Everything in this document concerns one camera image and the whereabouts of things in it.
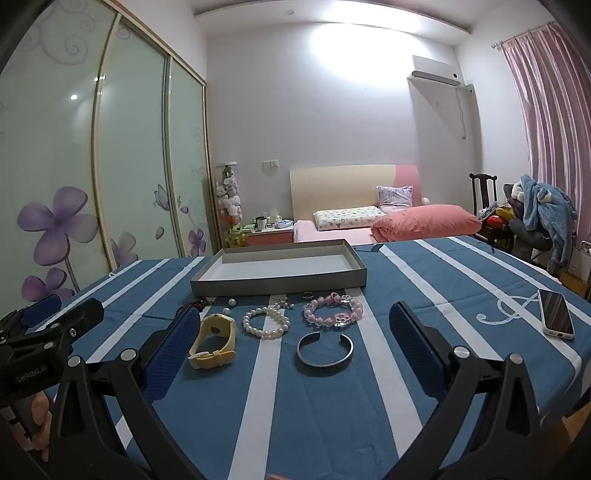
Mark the pink curtain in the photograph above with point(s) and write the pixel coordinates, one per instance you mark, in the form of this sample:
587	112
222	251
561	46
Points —
549	115

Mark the yellow wrist watch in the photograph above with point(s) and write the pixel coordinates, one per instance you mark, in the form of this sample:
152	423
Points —
226	323

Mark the light blue folded cloth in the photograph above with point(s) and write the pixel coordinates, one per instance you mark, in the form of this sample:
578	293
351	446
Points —
283	224

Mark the sliding wardrobe with flower print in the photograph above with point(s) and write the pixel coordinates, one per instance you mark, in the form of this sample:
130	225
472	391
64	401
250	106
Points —
69	161

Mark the curtain rod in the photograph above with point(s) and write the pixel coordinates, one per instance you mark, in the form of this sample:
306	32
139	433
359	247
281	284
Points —
521	34

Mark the beige and pink headboard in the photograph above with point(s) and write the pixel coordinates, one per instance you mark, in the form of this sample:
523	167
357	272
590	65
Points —
341	184

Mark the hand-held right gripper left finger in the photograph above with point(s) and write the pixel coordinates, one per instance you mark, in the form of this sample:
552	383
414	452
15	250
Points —
173	355

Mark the dark wooden chair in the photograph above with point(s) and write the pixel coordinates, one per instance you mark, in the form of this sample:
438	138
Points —
482	189

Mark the white mug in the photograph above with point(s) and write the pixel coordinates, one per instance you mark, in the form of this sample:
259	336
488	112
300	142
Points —
261	223

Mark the person's left hand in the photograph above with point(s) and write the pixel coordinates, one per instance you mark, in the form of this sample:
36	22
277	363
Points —
40	410

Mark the pink bed mattress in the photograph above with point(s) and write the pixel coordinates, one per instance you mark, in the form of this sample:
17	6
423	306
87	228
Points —
332	235

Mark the folded pink quilt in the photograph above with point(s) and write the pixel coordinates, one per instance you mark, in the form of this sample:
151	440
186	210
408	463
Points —
425	221

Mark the white air conditioner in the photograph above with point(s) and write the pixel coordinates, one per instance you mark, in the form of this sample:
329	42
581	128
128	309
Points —
434	71

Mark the silver metal ball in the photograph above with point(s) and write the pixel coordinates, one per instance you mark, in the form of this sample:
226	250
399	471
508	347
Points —
232	302

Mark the dark metal cuff bangle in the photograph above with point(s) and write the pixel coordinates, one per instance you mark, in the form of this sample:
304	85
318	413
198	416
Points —
323	369

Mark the grey chair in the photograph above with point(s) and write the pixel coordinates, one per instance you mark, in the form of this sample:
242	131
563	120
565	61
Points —
524	240

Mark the grey shallow cardboard box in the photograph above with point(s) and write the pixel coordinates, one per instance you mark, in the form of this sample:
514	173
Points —
286	263

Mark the white wall switch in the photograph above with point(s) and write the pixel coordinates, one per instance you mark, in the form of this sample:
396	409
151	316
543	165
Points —
270	164

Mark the white air conditioner pipe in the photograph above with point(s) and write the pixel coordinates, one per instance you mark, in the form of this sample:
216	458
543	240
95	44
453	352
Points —
464	110

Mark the lilac pillow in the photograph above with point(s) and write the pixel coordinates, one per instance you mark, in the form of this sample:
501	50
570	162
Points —
395	197

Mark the pink and beige nightstand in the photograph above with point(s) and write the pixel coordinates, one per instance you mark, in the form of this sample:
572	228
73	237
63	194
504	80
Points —
268	237

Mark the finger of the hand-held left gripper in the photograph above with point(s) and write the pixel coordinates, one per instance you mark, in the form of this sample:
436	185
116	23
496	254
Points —
44	308
78	318

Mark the white patterned pillow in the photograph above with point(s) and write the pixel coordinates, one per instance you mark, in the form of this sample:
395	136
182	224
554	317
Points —
346	218

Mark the red and yellow toy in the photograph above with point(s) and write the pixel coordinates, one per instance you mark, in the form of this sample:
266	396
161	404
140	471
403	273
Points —
497	220

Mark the smartphone in white case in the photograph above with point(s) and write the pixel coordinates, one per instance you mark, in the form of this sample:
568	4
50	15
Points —
556	314

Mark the blue white striped blanket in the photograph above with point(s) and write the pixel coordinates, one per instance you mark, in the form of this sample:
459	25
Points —
323	415

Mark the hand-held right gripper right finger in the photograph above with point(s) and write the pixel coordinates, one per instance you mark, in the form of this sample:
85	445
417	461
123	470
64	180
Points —
415	350

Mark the light blue plush garment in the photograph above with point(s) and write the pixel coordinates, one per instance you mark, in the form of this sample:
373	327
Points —
549	207

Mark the column of plush toys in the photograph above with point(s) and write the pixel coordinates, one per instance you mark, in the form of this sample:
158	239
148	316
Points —
230	203

